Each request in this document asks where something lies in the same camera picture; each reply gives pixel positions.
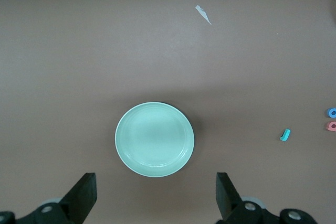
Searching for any teal foam letter j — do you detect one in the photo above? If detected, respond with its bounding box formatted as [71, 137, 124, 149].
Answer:
[279, 128, 291, 142]

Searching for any white paper scrap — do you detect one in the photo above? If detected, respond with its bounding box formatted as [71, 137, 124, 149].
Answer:
[195, 4, 213, 26]

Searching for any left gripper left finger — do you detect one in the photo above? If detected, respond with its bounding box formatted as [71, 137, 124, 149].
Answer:
[0, 173, 98, 224]

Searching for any pale green plate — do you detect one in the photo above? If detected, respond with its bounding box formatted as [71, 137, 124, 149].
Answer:
[114, 101, 196, 178]

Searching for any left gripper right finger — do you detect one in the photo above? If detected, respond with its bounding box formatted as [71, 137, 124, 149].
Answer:
[216, 172, 319, 224]

